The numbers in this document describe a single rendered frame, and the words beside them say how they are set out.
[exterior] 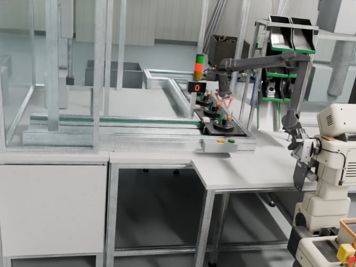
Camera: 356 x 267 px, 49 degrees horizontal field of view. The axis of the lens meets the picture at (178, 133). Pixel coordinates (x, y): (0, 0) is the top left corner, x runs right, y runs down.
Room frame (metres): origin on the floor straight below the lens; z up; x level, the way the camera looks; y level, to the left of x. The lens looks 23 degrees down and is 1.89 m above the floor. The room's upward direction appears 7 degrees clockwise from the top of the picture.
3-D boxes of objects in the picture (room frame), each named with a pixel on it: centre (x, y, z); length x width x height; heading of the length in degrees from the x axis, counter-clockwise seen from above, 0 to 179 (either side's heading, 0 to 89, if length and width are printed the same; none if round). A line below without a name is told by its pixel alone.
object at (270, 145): (2.85, -0.19, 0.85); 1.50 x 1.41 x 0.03; 104
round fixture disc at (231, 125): (2.42, -0.30, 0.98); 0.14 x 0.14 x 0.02
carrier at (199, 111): (2.67, -0.23, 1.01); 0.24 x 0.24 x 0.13; 14
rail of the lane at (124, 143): (2.20, -0.06, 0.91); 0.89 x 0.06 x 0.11; 104
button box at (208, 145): (2.19, -0.26, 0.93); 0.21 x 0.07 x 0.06; 104
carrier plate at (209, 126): (2.42, -0.30, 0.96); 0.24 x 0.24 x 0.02; 14
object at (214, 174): (2.28, -0.52, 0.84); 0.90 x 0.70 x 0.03; 106
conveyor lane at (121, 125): (2.37, 0.00, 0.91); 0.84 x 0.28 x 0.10; 104
